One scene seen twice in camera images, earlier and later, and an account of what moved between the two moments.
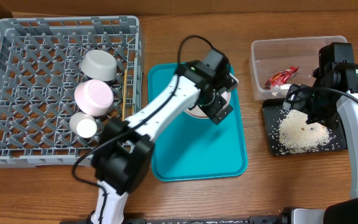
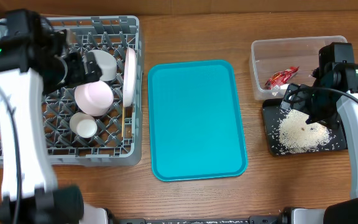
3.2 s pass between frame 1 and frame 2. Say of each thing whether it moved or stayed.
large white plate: moved
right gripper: stayed
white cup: stayed
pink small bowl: stayed
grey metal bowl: stayed
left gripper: moved
